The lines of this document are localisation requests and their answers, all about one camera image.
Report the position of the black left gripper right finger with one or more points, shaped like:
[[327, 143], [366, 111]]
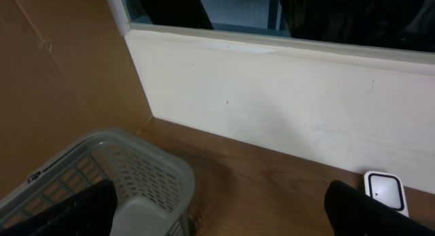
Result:
[[353, 213]]

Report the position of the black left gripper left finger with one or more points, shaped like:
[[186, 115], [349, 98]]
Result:
[[89, 212]]

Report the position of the white barcode scanner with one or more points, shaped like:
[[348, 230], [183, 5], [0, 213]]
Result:
[[387, 189]]

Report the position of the grey plastic mesh basket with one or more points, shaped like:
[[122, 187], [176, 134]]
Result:
[[154, 188]]

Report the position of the brown cardboard panel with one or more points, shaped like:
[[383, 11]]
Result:
[[65, 71]]

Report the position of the white framed window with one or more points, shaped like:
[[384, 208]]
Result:
[[404, 27]]

